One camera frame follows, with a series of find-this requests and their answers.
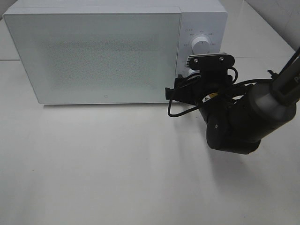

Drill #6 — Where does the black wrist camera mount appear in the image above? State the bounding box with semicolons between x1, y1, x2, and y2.
165;74;187;100

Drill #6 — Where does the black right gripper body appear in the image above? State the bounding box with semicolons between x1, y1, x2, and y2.
173;69;232;105

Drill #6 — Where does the upper white power knob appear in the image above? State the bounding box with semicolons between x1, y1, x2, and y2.
191;35;211;54

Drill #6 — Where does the white microwave oven body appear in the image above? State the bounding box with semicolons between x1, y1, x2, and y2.
5;0;228;104

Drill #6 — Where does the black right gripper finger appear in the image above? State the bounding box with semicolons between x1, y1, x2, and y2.
186;53;235;71

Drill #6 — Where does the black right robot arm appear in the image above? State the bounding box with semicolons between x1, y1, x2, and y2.
165;51;300;155

